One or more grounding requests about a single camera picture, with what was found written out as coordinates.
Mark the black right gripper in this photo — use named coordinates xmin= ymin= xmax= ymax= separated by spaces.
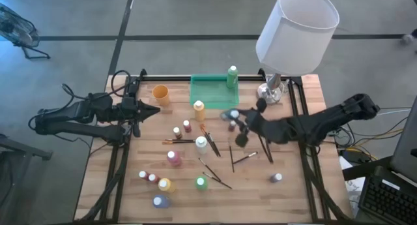
xmin=235 ymin=99 xmax=281 ymax=147

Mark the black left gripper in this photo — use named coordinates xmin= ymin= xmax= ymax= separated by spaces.
xmin=121 ymin=95 xmax=161 ymax=123

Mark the large dark paint bottle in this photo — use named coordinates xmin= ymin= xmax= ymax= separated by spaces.
xmin=220 ymin=108 xmax=241 ymax=122

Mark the large green paint bottle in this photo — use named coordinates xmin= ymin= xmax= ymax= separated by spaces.
xmin=226 ymin=65 xmax=239 ymax=89
xmin=195 ymin=175 xmax=209 ymax=191

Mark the large orange paint bottle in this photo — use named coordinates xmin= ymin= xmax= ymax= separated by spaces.
xmin=193 ymin=100 xmax=207 ymax=122

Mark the large white paint bottle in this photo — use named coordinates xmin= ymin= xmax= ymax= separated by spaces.
xmin=194 ymin=136 xmax=209 ymax=156

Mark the large red paint bottle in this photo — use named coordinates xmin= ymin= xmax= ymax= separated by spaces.
xmin=166 ymin=150 xmax=182 ymax=168

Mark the large yellow paint bottle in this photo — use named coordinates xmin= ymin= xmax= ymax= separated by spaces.
xmin=158 ymin=177 xmax=175 ymax=193

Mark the large blue paint bottle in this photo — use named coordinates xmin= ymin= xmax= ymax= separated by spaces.
xmin=152 ymin=194 xmax=171 ymax=209

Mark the orange plastic cup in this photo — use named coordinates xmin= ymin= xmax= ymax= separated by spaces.
xmin=152 ymin=85 xmax=171 ymax=107

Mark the green translucent plastic tray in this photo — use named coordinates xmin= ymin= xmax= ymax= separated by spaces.
xmin=190 ymin=74 xmax=240 ymax=110

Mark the silver table lamp white shade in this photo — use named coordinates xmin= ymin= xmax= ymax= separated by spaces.
xmin=255 ymin=0 xmax=340 ymax=106

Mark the black power adapter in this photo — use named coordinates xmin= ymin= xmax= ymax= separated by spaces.
xmin=341 ymin=149 xmax=371 ymax=164

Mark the black side table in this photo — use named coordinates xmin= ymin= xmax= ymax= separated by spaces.
xmin=0 ymin=132 xmax=53 ymax=225

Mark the white paper sheet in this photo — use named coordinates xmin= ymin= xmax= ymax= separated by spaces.
xmin=338 ymin=155 xmax=367 ymax=209

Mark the black monitor stand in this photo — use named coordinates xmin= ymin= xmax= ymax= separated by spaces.
xmin=341 ymin=155 xmax=397 ymax=182

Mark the black floor fan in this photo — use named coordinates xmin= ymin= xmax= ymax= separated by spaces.
xmin=0 ymin=3 xmax=51 ymax=60

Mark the black computer keyboard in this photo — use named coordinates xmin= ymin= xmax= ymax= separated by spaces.
xmin=357 ymin=174 xmax=417 ymax=225

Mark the grey computer monitor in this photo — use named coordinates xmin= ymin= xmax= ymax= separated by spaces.
xmin=390 ymin=95 xmax=417 ymax=184

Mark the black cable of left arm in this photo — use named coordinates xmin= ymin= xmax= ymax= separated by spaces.
xmin=61 ymin=69 xmax=137 ymax=100

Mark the yellow floor cable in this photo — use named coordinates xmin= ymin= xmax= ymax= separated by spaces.
xmin=338 ymin=128 xmax=405 ymax=161

